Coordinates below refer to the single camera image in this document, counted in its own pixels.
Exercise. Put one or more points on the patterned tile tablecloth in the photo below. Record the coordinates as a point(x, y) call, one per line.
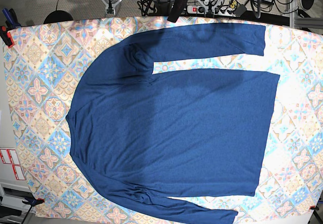
point(41, 72)

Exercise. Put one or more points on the red black clamp top-left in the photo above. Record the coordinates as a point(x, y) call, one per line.
point(6, 37)

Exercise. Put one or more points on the white power strip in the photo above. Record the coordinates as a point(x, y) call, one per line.
point(210, 11)

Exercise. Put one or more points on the black round stand base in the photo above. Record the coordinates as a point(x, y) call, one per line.
point(58, 16)

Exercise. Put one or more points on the black power adapter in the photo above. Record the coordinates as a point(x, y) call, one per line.
point(240, 10)

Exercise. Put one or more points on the blue clamp bottom-left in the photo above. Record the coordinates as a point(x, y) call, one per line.
point(32, 201)

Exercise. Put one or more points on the red clamp bottom-right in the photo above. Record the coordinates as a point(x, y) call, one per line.
point(316, 208)

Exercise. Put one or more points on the red white labels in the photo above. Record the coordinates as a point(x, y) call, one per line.
point(10, 165)

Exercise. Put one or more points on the blue long-sleeve T-shirt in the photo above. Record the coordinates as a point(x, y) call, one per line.
point(148, 141)

